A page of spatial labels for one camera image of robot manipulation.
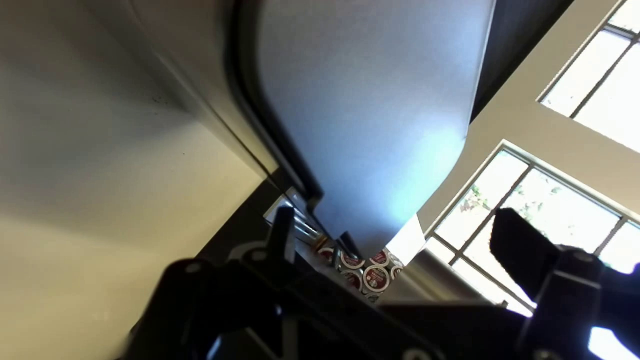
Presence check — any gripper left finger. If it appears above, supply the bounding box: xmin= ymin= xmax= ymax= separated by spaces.
xmin=117 ymin=205 xmax=321 ymax=360

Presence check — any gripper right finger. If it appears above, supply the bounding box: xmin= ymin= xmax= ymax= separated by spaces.
xmin=489 ymin=207 xmax=640 ymax=360

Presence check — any grey bin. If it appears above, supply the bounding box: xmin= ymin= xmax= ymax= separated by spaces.
xmin=82 ymin=0 xmax=498 ymax=261

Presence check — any window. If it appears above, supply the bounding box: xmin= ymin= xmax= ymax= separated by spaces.
xmin=425 ymin=145 xmax=640 ymax=360
xmin=537 ymin=0 xmax=640 ymax=156

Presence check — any heap of coffee pods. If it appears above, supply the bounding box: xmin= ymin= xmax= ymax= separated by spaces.
xmin=314 ymin=239 xmax=407 ymax=303

